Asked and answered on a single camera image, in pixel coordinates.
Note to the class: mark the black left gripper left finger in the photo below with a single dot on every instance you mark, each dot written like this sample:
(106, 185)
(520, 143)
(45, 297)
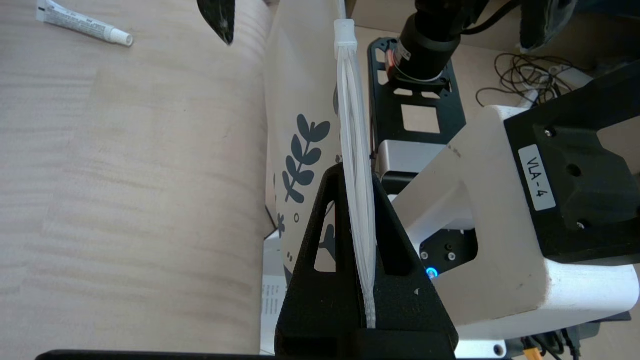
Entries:
(320, 300)

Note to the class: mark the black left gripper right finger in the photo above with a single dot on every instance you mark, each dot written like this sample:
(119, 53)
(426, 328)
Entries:
(405, 310)

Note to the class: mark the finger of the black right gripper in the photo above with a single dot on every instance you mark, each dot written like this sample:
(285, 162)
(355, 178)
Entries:
(218, 17)

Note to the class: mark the white horse-print zipper pouch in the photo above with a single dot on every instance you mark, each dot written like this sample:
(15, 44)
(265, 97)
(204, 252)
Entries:
(300, 100)

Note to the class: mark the white printed label sheet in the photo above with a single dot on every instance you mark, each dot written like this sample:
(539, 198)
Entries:
(272, 295)

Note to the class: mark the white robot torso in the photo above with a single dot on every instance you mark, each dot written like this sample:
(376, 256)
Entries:
(500, 280)

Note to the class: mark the white power strip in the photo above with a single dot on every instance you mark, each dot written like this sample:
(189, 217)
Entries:
(570, 77)

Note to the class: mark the black labelled robot bracket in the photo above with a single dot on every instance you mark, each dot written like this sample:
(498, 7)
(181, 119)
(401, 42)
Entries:
(590, 200)

